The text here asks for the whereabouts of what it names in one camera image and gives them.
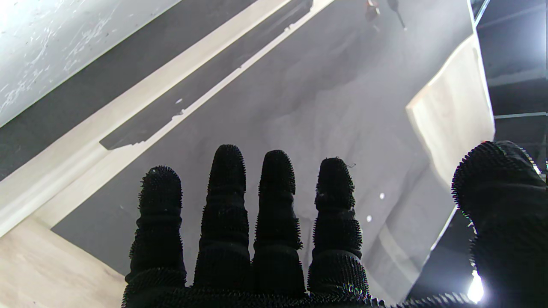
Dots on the wooden cutting board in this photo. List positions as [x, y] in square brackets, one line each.
[51, 273]

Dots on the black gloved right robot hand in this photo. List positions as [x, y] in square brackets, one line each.
[222, 256]

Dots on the long wooden shelf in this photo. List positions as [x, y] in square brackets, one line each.
[64, 162]

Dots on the light wooden cabinet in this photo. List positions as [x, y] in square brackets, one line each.
[454, 115]

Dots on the dark wine bottle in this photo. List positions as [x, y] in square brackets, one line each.
[396, 10]

